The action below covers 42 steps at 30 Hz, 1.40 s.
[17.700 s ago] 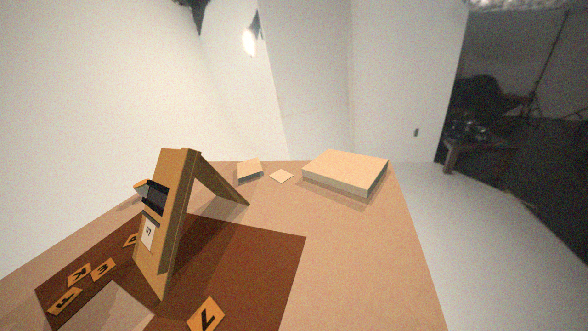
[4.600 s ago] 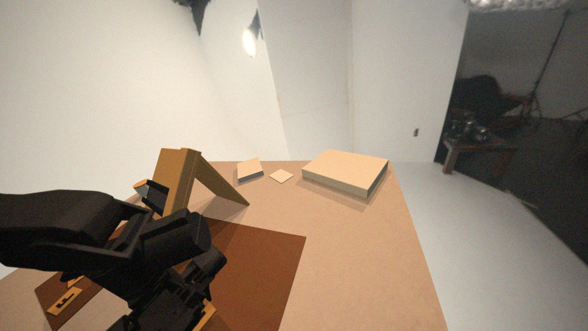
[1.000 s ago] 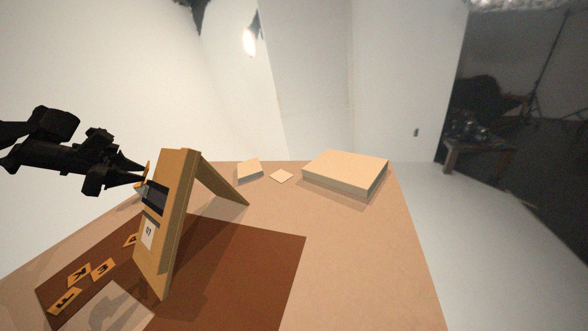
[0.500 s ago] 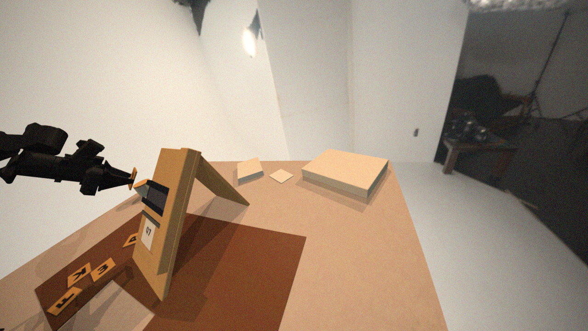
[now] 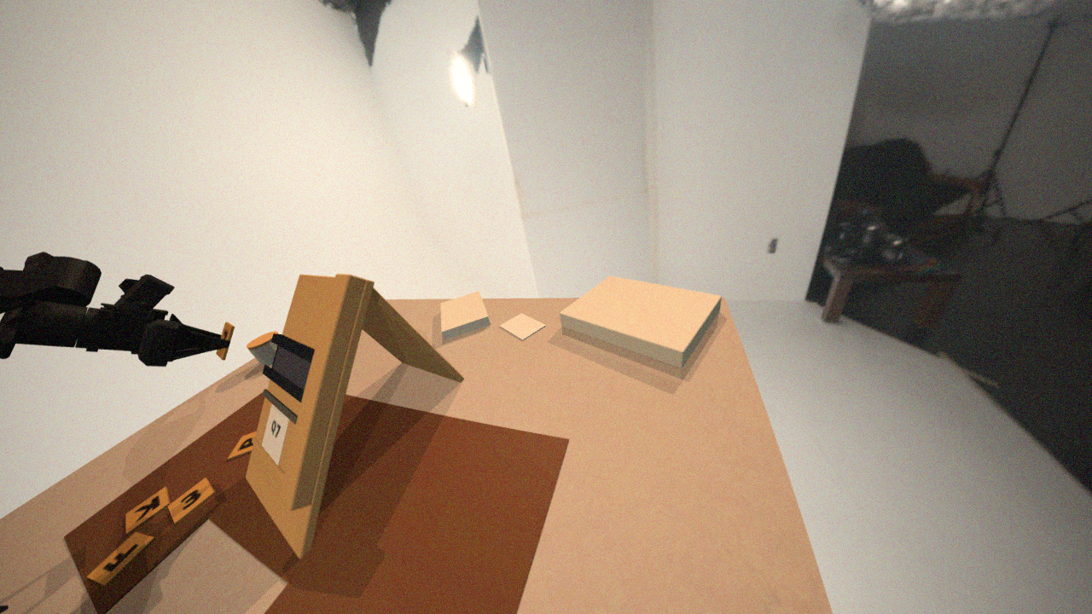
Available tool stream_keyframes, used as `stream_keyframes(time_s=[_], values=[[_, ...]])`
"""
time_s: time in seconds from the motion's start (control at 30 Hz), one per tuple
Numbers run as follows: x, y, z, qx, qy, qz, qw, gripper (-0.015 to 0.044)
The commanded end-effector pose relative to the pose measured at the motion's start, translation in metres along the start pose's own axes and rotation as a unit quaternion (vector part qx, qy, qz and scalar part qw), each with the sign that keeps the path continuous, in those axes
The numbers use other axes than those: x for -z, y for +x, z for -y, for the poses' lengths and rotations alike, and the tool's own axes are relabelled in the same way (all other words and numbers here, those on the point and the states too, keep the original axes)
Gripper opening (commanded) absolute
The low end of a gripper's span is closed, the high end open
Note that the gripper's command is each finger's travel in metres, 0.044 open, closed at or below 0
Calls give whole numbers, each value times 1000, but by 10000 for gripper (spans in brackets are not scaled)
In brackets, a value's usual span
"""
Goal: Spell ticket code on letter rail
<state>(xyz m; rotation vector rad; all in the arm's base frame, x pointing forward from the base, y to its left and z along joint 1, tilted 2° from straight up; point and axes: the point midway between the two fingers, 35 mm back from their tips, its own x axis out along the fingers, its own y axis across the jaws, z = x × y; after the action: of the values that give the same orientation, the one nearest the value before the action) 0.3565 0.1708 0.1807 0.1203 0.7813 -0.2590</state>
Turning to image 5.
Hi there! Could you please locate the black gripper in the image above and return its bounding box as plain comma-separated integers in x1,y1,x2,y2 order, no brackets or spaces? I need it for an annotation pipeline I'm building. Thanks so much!
75,307,230,368

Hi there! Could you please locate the grey cylinder with orange lid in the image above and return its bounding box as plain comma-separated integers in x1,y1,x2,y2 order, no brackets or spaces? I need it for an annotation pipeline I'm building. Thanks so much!
247,331,278,367

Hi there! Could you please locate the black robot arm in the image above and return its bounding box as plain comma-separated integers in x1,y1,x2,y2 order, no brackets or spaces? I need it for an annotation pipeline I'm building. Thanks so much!
0,252,175,359

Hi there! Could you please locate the cream paper ticket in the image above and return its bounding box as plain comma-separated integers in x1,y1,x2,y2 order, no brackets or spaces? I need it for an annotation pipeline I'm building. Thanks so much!
262,404,289,465

